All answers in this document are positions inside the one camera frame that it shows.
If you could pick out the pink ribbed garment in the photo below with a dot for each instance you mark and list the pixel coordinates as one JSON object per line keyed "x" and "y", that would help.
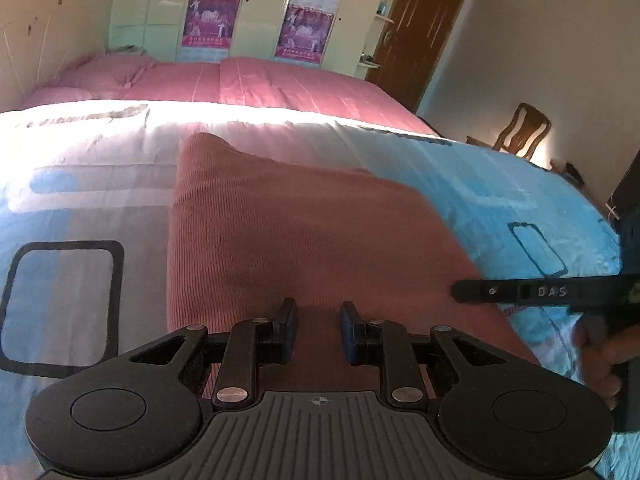
{"x": 248, "y": 232}

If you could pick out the lower right purple poster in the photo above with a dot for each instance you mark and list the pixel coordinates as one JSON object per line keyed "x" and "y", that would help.
{"x": 303, "y": 35}

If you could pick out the pink pillow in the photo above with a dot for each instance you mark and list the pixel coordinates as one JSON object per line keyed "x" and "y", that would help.
{"x": 98, "y": 77}

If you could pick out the blue patterned bed sheet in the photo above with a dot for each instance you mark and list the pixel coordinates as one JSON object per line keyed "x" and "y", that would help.
{"x": 86, "y": 190}

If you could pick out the brown wooden door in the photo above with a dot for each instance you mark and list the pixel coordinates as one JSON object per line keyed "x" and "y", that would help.
{"x": 410, "y": 47}

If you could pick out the right hand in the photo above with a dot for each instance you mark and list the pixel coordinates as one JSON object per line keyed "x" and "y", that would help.
{"x": 595, "y": 369}

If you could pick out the cream glossy wardrobe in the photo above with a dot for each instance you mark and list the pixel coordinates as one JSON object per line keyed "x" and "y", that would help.
{"x": 156, "y": 26}

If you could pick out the purple poster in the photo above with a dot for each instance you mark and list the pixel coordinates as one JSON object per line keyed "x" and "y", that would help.
{"x": 210, "y": 23}
{"x": 303, "y": 35}

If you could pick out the cream round headboard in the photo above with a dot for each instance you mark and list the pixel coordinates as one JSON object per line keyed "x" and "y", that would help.
{"x": 40, "y": 38}

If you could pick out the wooden chair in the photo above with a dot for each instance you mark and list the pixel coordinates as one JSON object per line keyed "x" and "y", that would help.
{"x": 527, "y": 128}

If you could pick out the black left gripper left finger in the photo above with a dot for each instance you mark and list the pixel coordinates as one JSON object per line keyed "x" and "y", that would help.
{"x": 239, "y": 354}

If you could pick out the lower left purple poster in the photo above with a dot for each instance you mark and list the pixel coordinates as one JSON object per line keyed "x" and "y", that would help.
{"x": 210, "y": 23}

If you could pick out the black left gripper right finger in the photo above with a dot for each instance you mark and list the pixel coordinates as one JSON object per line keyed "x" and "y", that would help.
{"x": 411, "y": 366}

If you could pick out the pink quilt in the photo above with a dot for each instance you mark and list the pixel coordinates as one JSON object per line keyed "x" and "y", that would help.
{"x": 258, "y": 83}

